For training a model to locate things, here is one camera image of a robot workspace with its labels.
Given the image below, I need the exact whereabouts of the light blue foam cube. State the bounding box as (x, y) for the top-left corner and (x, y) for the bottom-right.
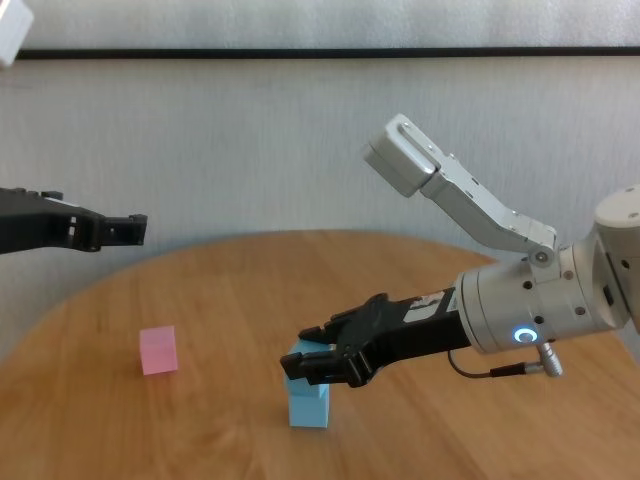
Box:
(285, 338), (337, 400)
(288, 389), (331, 430)

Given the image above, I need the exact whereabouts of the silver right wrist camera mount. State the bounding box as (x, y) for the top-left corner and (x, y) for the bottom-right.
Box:
(363, 113), (559, 264)

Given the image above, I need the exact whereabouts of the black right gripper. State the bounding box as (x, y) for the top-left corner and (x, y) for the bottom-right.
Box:
(279, 287), (472, 389)

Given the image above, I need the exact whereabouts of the pink foam cube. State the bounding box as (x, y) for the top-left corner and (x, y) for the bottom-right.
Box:
(139, 325), (180, 376)

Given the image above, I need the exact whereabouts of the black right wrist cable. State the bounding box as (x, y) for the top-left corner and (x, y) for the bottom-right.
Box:
(447, 343), (565, 379)

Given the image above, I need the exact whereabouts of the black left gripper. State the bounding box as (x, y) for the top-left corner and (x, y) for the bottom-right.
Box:
(0, 187), (149, 255)

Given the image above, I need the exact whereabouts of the black wall rail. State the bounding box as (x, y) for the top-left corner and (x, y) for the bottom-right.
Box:
(17, 46), (640, 62)

